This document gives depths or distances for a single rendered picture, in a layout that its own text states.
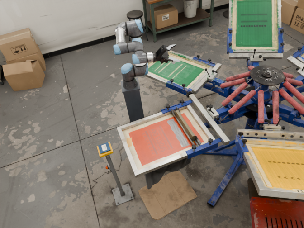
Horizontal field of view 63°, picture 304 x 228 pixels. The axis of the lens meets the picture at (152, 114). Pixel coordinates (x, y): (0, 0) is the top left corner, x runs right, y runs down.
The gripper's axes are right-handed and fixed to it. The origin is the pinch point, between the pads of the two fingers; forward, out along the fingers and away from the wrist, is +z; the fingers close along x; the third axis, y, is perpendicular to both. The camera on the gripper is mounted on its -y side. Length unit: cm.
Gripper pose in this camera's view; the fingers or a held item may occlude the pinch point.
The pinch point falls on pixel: (178, 52)
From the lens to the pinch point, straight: 193.3
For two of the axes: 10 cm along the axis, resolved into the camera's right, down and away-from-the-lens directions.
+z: 9.8, -1.5, 1.2
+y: -0.6, 3.7, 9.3
